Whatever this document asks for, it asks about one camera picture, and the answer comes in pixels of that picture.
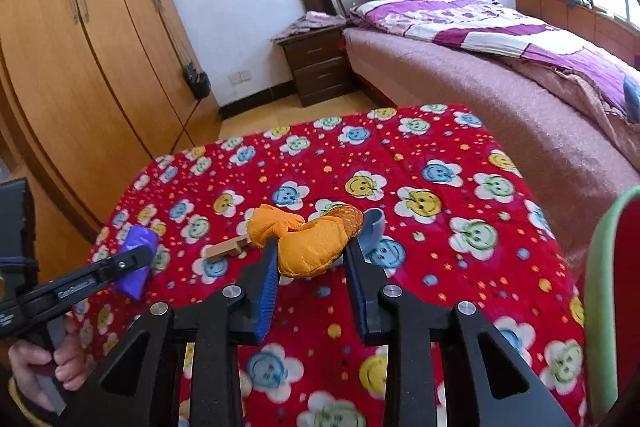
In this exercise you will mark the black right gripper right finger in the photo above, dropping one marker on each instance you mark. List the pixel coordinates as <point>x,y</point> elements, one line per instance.
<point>487,383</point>

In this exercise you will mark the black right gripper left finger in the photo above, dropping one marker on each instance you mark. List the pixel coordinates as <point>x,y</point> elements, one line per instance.
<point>138,382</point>

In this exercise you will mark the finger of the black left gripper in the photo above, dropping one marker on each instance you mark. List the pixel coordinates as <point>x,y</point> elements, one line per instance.
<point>58,296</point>

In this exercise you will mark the purple plastic bag roll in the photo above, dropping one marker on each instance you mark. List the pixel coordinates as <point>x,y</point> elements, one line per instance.
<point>134,261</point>

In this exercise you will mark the orange textured cloth bag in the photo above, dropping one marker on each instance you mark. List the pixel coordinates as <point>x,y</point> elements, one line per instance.
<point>305,249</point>

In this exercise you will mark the green red trash bin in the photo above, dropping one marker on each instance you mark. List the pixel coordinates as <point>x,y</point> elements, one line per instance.
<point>612,313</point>

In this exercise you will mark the person left hand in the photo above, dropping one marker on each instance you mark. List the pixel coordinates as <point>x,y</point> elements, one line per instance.
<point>68,361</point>

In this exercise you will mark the wooden block piece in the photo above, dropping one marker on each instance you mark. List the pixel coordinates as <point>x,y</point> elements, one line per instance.
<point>230,247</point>

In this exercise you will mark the red smiley flower blanket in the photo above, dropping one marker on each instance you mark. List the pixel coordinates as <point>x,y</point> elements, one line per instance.
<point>443,211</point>

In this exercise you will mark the orange wooden wardrobe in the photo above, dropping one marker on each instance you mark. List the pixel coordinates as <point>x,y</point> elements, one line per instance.
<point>92,90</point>

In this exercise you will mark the black bag hanging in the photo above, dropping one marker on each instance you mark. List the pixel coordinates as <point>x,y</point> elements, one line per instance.
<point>197,81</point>

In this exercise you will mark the large bed brown cover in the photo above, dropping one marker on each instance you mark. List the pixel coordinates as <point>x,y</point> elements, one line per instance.
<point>570,165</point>

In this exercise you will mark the dark wooden nightstand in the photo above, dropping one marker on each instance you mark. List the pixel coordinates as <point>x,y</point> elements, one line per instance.
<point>319,64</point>

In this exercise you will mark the folded clothes on nightstand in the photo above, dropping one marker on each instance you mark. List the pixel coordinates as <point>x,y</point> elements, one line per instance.
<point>311,21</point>

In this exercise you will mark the purple white quilt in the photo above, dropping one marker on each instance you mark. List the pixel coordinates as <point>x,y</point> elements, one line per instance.
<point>491,28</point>

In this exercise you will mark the long wooden low cabinet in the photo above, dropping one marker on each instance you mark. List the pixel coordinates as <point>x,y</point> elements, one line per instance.
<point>610,33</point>

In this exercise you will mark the wall power socket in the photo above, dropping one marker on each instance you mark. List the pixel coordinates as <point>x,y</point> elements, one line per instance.
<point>240,77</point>

